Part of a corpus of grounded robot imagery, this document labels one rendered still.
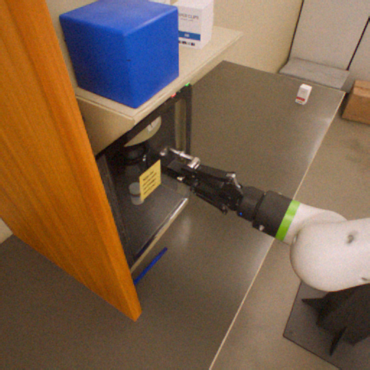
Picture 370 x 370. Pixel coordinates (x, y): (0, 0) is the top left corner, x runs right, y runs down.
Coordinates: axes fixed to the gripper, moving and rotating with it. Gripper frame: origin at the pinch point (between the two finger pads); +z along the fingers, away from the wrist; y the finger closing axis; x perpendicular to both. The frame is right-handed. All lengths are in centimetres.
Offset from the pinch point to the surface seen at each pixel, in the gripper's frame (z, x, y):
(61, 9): 4.5, 18.2, 40.3
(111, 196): 3.4, 19.6, 8.8
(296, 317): -51, -36, -119
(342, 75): -14, -271, -88
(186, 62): -4.6, 5.2, 31.1
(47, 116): -3.2, 29.0, 34.7
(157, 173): 3.4, 5.5, 2.7
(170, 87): -6.7, 12.7, 31.1
